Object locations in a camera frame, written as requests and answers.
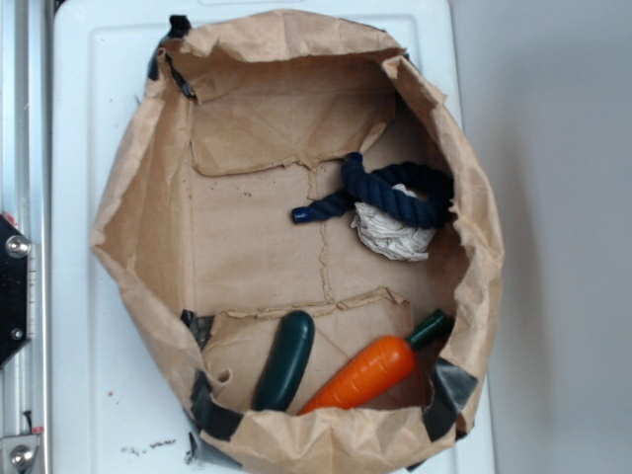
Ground dark green plastic pickle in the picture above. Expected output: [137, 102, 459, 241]
[253, 310, 315, 412]

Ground crumpled white paper ball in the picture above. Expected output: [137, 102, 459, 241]
[351, 201, 435, 262]

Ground brown paper bag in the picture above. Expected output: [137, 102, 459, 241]
[92, 10, 505, 473]

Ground orange plastic carrot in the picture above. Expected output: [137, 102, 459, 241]
[300, 309, 454, 415]

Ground white plastic bin lid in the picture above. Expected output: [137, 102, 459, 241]
[47, 1, 496, 473]

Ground navy blue rope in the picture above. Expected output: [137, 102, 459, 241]
[290, 152, 454, 230]

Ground black metal bracket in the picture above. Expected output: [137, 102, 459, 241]
[0, 212, 32, 368]

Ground aluminium frame rail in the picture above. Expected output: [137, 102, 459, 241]
[1, 1, 56, 473]

